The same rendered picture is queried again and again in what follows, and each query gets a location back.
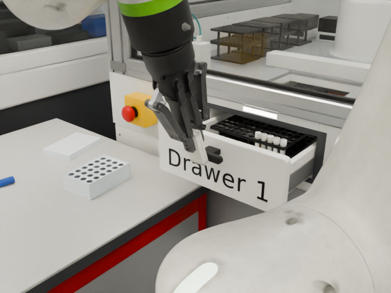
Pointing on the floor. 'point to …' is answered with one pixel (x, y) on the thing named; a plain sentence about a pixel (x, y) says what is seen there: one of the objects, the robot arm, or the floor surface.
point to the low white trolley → (88, 218)
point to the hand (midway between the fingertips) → (195, 146)
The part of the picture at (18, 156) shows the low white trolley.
